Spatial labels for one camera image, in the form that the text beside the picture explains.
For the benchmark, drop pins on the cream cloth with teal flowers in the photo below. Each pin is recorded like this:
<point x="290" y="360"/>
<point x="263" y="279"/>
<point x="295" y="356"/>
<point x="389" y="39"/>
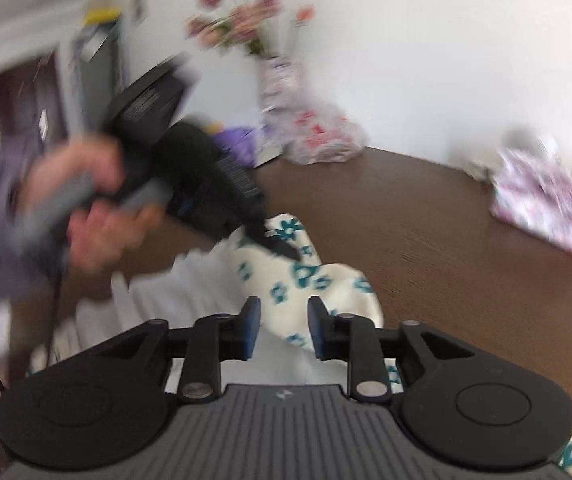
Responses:
<point x="326" y="285"/>

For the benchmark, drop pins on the pink floral ruffled cloth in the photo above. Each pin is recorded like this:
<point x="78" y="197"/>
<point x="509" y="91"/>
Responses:
<point x="540" y="200"/>

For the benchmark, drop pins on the purple tissue pack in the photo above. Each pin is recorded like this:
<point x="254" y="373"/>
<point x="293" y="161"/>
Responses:
<point x="238" y="145"/>

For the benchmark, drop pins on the wrapped flower vase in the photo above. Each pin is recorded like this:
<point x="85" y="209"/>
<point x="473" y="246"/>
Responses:
<point x="283" y="85"/>

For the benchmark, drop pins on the dark wooden door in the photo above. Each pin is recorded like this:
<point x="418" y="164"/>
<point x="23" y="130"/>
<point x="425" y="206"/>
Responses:
<point x="26" y="105"/>

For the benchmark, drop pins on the white round device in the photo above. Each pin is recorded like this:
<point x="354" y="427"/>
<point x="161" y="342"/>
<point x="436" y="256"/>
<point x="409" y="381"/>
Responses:
<point x="528" y="140"/>

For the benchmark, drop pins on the flat yellow packet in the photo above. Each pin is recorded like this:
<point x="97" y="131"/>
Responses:
<point x="101" y="14"/>

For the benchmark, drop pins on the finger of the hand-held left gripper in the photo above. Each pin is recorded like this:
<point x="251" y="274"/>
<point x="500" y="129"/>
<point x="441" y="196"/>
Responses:
<point x="273" y="242"/>

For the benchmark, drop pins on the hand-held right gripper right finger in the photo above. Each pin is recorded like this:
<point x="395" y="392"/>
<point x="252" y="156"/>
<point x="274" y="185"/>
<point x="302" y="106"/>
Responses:
<point x="317" y="330"/>

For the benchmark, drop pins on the dark appliance with grille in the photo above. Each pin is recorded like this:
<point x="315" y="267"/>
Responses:
<point x="101" y="70"/>

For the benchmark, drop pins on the clear plastic bag red print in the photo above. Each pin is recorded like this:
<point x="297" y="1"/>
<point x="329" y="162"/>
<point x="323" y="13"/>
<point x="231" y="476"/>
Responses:
<point x="321" y="135"/>

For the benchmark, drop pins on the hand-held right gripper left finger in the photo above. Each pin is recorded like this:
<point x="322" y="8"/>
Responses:
<point x="252" y="327"/>

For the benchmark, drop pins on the pink artificial flowers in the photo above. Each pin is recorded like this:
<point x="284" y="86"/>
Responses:
<point x="246" y="15"/>

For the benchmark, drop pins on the person's left hand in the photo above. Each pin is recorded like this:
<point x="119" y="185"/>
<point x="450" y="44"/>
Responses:
<point x="91" y="160"/>

